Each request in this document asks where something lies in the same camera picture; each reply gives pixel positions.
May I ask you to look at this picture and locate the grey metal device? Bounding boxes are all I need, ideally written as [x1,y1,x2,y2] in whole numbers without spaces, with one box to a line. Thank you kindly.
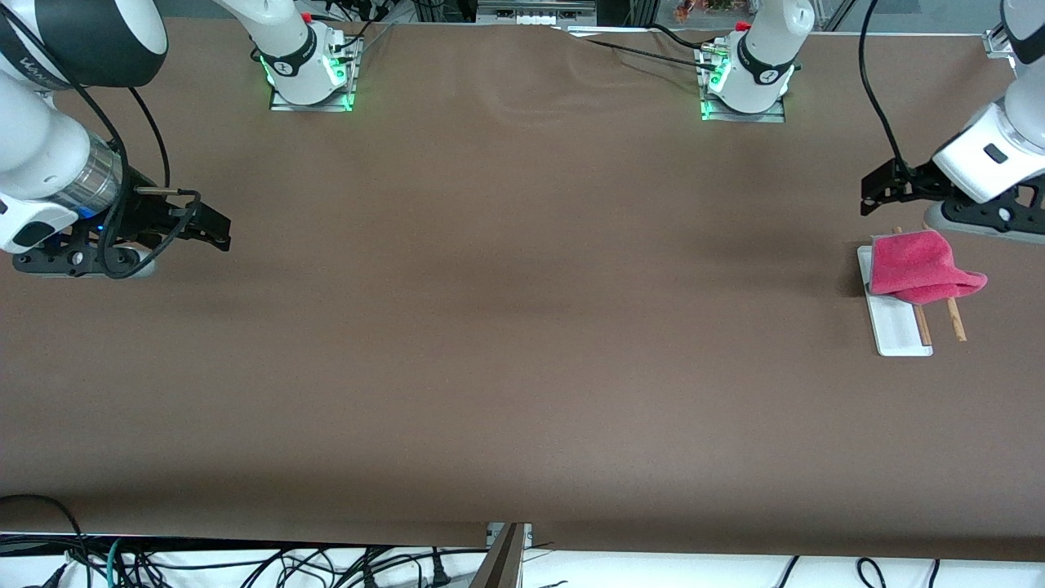
[478,0,597,25]

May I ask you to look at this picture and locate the black looped floor cable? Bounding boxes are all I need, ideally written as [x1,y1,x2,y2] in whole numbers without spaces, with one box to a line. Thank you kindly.
[0,493,91,588]

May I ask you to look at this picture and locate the long black table cable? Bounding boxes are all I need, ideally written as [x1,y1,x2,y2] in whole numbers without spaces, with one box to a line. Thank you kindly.
[563,29,719,71]

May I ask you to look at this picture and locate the pink and grey towel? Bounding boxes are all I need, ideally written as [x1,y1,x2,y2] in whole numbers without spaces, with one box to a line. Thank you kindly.
[868,229,989,305]

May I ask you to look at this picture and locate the short black table cable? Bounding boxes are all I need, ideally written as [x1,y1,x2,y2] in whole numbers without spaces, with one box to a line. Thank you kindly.
[647,23,713,51]

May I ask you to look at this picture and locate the tangled black floor cables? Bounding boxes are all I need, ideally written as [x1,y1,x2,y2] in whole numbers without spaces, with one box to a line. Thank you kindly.
[122,546,425,588]

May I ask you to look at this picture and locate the aluminium profile with bracket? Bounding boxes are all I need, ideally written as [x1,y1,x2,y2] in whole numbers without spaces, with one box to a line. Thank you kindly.
[469,523,533,588]

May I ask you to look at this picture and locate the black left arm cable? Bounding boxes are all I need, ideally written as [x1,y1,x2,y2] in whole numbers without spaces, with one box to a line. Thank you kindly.
[857,0,911,176]

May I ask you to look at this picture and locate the orange packaged items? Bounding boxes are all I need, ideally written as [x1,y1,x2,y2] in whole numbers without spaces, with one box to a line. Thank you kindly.
[676,0,736,21]

